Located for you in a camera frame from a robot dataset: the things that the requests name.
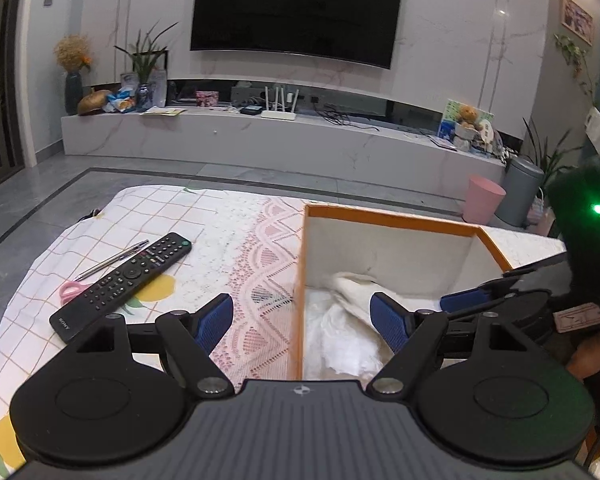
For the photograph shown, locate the black wall television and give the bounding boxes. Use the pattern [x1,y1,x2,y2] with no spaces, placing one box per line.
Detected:
[190,0,406,70]

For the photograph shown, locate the pink paper bag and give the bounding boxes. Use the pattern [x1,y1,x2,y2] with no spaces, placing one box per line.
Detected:
[527,195,557,237]

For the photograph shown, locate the orange rimmed cardboard box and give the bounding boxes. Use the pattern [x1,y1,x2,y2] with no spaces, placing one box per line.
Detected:
[292,203,514,381]

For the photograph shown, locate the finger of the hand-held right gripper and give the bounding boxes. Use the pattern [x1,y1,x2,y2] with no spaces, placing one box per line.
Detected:
[439,276,552,322]
[500,254,570,282]

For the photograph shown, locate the white router with antennas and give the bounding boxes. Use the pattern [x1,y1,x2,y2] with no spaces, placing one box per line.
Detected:
[260,86,301,122]

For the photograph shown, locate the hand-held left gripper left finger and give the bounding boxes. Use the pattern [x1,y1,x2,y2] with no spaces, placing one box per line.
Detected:
[75,294,235,396]

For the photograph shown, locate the pink scissors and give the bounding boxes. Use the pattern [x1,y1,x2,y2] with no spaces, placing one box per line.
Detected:
[60,281,95,305]

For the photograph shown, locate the grey pedal bin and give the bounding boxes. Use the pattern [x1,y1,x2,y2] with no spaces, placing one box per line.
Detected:
[495,156,546,228]

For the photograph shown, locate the white cloth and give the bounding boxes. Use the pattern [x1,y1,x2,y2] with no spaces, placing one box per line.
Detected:
[327,271,442,322]

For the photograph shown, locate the green plant in glass vase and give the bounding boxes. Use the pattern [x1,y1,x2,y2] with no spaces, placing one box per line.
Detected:
[114,22,179,112]

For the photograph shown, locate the silver pen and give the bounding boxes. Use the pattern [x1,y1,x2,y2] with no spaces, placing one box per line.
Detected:
[74,240,150,282]

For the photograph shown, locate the hanging vine plant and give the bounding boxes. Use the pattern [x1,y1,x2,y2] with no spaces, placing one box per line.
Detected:
[552,34,600,107]

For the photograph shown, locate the pink white lace tablecloth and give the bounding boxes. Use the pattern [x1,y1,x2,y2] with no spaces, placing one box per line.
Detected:
[185,191,567,396]

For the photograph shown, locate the brown round gourd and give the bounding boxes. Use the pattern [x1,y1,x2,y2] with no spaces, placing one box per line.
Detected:
[77,89,114,116]

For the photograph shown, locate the black remote control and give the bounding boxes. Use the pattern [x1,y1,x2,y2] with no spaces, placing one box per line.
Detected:
[49,233,192,345]

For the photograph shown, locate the green potted plant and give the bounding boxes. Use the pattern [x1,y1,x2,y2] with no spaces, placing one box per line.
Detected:
[522,117,587,197]

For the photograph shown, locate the clear bubble plastic bag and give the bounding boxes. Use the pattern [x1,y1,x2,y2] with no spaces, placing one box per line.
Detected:
[304,296,397,377]

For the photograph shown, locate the checked lemon print tablecloth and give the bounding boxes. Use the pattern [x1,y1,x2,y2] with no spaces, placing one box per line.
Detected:
[0,185,301,480]

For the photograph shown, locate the grey marble television console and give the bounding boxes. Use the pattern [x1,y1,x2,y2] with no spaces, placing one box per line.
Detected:
[61,105,509,182]

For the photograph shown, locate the brown teddy bear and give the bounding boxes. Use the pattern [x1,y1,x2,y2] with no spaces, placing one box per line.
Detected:
[455,104,481,133]

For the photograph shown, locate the blue snack bag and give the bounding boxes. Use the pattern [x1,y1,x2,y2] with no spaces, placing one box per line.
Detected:
[104,87,137,113]

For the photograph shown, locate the person's right forearm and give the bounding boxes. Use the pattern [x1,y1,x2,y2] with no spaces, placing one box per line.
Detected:
[567,332,600,380]

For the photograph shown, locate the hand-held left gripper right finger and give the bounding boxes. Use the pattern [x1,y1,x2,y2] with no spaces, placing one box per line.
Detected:
[370,291,531,395]

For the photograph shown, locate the black cable bundle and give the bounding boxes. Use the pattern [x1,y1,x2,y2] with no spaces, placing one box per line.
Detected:
[320,105,381,132]

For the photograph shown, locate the dark blue vase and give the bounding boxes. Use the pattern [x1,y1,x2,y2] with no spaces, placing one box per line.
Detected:
[65,71,84,116]

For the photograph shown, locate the dried yellow flower bunch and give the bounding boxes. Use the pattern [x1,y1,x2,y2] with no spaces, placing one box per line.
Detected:
[54,34,93,74]

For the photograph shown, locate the framed wall picture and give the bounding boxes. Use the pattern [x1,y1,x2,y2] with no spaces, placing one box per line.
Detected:
[560,0,595,46]

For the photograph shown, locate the pink waste bin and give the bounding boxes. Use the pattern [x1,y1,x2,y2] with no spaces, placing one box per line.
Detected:
[462,175,507,225]

